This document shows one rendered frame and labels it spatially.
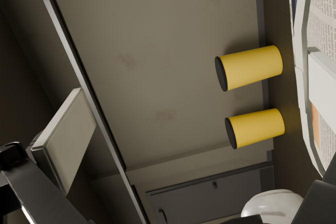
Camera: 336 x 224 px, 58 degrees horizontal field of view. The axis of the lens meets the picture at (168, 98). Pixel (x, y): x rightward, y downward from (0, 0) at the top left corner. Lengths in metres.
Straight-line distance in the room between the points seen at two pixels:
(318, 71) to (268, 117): 4.03
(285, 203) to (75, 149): 0.53
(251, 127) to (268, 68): 0.86
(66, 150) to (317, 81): 0.13
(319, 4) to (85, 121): 0.19
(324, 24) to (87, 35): 3.59
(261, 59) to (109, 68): 1.85
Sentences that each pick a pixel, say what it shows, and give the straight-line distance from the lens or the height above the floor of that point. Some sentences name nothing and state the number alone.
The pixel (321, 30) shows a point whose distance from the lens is 0.27.
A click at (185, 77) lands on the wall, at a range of 4.04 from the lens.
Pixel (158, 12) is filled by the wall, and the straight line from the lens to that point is 3.68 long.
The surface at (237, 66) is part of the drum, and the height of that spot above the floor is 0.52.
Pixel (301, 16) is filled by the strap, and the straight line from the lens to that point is 0.18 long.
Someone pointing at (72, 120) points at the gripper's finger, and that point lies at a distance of 0.18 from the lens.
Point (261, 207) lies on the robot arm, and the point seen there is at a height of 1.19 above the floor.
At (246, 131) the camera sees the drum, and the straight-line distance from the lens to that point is 4.10.
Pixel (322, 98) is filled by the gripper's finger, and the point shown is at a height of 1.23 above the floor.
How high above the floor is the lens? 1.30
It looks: 1 degrees up
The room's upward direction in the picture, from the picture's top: 104 degrees counter-clockwise
